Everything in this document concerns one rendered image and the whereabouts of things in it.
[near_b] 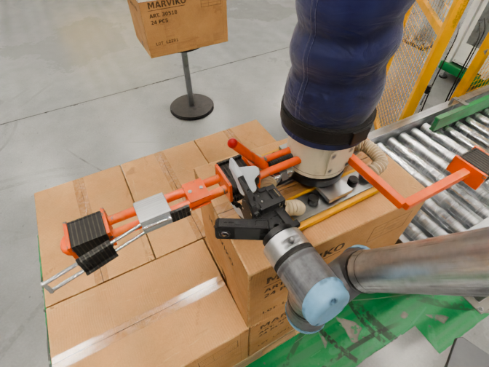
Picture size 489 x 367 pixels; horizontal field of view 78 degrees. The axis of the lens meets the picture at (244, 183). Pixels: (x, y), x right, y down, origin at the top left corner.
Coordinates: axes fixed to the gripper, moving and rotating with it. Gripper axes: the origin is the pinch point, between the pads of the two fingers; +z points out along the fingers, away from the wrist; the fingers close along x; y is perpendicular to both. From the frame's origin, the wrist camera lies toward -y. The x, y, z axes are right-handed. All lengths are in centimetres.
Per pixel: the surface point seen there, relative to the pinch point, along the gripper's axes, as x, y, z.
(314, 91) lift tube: 21.6, 18.3, -4.4
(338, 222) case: -13.2, 24.3, -16.9
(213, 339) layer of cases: -53, -16, -16
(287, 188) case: -13.3, 18.8, -0.2
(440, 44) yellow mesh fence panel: -12, 139, 41
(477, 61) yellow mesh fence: -32, 186, 41
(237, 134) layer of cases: -53, 40, 73
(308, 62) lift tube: 27.1, 17.0, -2.5
